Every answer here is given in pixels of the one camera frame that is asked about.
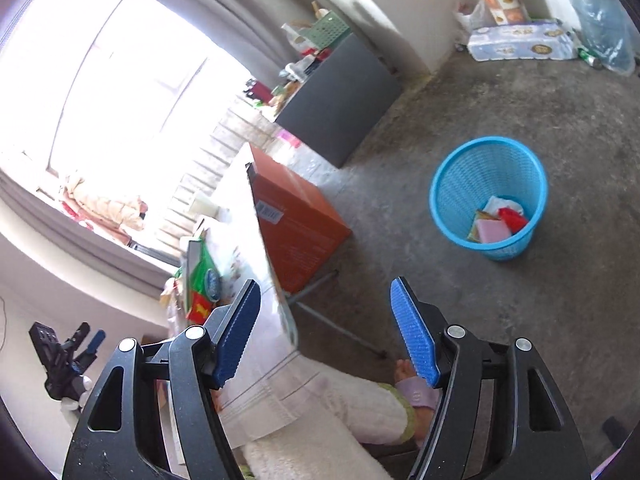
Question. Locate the purple slipper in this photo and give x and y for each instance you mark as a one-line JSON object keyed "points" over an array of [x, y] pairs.
{"points": [[420, 392]]}

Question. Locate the white paper cup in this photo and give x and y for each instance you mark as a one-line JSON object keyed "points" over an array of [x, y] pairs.
{"points": [[205, 206]]}

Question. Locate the red orange snack packet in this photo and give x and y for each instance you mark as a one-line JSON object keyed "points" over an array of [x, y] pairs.
{"points": [[198, 308]]}

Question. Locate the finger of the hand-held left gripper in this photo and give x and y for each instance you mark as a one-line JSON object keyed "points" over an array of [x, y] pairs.
{"points": [[95, 341], [77, 337]]}

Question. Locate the red thermos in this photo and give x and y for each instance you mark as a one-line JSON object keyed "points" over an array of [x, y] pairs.
{"points": [[256, 91]]}

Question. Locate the red wrapper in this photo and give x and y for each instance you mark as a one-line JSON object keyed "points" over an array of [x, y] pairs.
{"points": [[514, 220]]}

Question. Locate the person's left hand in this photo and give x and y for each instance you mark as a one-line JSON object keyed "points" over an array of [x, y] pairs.
{"points": [[75, 395]]}

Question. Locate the white tissue roll pack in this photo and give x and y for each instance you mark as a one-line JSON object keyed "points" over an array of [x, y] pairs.
{"points": [[520, 40]]}

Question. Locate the white plastic bag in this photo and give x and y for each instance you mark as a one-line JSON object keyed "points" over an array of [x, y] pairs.
{"points": [[472, 20]]}

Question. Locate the metal table leg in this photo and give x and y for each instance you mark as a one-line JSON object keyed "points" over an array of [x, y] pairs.
{"points": [[340, 327]]}

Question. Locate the dark grey cabinet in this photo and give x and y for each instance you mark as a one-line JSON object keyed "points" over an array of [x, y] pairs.
{"points": [[340, 95]]}

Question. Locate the person's leg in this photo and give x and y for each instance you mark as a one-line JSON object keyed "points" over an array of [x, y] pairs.
{"points": [[320, 420]]}

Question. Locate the large clear water jug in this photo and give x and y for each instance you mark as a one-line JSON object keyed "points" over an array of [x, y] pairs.
{"points": [[600, 15]]}

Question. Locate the white crumpled tissue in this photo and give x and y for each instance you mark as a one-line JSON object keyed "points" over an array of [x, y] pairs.
{"points": [[500, 205]]}

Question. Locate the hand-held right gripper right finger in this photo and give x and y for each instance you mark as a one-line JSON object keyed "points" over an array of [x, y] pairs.
{"points": [[415, 335]]}

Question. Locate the large printed cardboard box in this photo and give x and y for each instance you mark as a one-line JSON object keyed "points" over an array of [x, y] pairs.
{"points": [[300, 220]]}

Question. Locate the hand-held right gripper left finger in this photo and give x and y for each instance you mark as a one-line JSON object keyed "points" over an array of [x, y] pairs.
{"points": [[235, 335]]}

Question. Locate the bright green snack packet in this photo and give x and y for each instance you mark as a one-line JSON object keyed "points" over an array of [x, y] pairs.
{"points": [[205, 275]]}

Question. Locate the beige hanging quilt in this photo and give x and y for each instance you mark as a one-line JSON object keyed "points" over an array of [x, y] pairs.
{"points": [[105, 205]]}

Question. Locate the pink packet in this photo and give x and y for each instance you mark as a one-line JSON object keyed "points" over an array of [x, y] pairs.
{"points": [[492, 231]]}

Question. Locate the green plastic basket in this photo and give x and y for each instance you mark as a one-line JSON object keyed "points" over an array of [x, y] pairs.
{"points": [[327, 32]]}

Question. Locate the blue plastic wastebasket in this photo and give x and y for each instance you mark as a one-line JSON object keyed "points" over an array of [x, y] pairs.
{"points": [[452, 185]]}

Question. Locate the balcony metal railing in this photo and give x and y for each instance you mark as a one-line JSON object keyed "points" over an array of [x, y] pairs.
{"points": [[225, 150]]}

